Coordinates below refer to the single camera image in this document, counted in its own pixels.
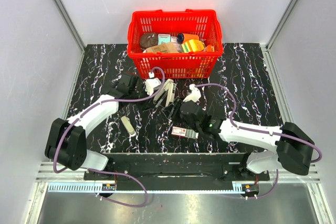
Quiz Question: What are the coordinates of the brown cardboard package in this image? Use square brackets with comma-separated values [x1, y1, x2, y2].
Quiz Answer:
[145, 42, 181, 54]

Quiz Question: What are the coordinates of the red staple box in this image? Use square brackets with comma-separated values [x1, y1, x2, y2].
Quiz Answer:
[171, 126, 199, 139]

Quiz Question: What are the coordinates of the staple remover tool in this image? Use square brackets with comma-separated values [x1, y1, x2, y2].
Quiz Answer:
[153, 79, 176, 108]

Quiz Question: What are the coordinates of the brown round cookie pack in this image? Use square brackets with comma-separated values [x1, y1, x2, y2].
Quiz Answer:
[139, 33, 158, 50]

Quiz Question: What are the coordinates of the aluminium frame rail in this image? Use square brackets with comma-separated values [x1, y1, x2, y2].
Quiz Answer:
[36, 162, 321, 194]

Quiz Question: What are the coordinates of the yellow green box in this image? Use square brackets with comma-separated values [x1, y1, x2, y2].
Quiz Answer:
[181, 39, 205, 53]

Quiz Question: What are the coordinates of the purple cable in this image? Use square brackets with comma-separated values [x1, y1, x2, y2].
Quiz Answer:
[194, 83, 323, 200]
[53, 66, 166, 208]

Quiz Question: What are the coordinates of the orange snack packet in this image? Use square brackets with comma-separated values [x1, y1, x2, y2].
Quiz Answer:
[203, 45, 215, 52]

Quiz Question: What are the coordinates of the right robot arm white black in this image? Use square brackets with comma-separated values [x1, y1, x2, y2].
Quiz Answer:
[168, 84, 315, 180]

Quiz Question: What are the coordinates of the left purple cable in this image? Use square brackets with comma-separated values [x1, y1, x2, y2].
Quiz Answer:
[53, 66, 166, 208]

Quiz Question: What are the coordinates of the orange cylinder tube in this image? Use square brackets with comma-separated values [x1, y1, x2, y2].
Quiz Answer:
[176, 33, 200, 44]

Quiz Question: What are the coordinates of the red plastic shopping basket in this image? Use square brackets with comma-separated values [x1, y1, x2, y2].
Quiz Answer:
[128, 9, 224, 79]

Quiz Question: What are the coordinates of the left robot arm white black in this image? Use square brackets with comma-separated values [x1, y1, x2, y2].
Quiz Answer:
[45, 72, 162, 180]

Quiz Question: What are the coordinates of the teal white small box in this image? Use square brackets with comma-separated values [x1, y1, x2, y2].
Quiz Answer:
[157, 34, 171, 45]

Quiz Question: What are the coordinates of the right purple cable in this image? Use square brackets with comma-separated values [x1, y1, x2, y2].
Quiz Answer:
[194, 83, 323, 200]

